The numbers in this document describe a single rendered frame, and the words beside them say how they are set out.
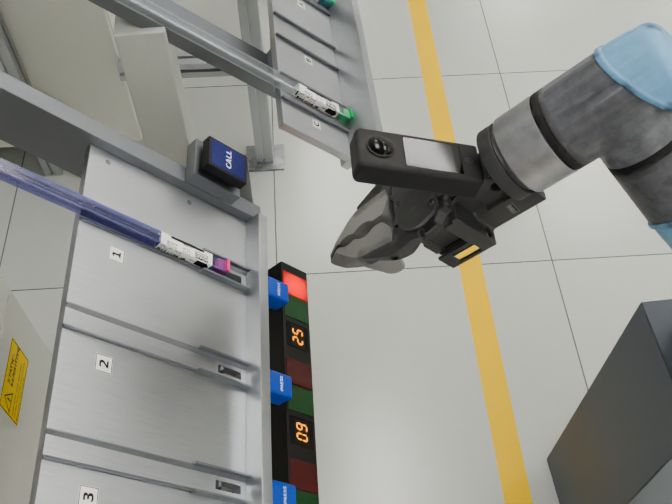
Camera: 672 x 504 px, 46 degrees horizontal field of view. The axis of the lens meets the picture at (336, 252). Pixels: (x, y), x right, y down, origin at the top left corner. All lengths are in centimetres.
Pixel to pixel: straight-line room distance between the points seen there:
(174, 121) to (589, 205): 111
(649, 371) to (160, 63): 72
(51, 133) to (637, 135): 52
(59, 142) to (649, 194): 53
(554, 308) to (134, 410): 117
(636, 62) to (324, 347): 108
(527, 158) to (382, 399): 95
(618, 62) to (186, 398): 45
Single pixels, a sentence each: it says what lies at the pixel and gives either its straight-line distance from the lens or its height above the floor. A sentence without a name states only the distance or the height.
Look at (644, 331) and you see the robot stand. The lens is 108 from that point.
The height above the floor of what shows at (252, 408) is 73.
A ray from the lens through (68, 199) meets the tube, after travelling 72.
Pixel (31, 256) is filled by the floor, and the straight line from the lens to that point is 184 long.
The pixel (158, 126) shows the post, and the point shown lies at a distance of 107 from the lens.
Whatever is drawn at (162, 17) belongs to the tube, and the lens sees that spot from 85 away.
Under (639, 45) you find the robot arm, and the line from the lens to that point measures 65.
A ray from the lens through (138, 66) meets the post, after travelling 101.
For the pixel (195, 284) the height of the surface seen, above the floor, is 76.
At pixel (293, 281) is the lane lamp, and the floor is 66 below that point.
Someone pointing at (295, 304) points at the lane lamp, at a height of 66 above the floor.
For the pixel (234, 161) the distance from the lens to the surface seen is 83.
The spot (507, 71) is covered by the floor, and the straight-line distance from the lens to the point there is 216.
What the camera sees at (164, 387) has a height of 78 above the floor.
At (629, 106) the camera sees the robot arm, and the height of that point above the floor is 98.
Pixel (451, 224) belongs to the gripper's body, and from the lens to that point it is 71.
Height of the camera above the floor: 140
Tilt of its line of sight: 55 degrees down
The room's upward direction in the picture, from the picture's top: straight up
